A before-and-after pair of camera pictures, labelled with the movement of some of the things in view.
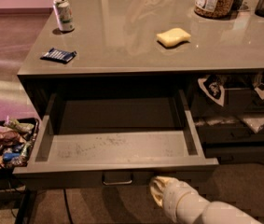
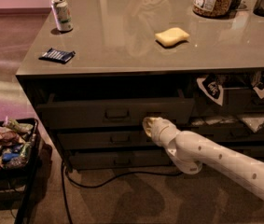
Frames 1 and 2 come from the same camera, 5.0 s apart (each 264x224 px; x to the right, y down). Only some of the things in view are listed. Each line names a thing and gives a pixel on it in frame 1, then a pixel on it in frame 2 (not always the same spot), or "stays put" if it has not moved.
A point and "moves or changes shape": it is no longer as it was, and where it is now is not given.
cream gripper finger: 157,187 to 148,122
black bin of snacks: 7,147 stays put
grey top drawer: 116,139 moves or changes shape
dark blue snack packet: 58,55 stays put
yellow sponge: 173,36 stays put
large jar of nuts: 215,1 stays put
